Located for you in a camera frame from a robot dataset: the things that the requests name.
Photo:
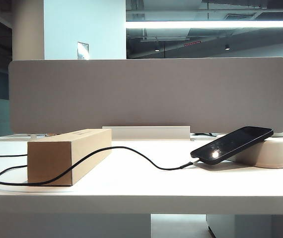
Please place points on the framed wall notice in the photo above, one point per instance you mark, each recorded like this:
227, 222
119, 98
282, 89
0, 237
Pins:
83, 50

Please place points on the white pulp tray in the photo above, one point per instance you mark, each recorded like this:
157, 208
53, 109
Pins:
275, 153

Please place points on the black ceiling spotlight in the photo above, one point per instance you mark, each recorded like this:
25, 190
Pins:
227, 47
157, 49

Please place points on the white desk support panel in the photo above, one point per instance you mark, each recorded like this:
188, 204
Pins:
69, 226

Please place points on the long brown cardboard box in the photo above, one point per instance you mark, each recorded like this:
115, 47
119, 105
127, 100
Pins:
49, 163

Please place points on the black smartphone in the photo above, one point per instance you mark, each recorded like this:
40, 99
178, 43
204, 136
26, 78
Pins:
231, 146

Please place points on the red lit ceiling sign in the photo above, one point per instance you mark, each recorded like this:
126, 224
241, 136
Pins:
192, 43

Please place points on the grey fabric desk divider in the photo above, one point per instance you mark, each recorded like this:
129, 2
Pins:
156, 94

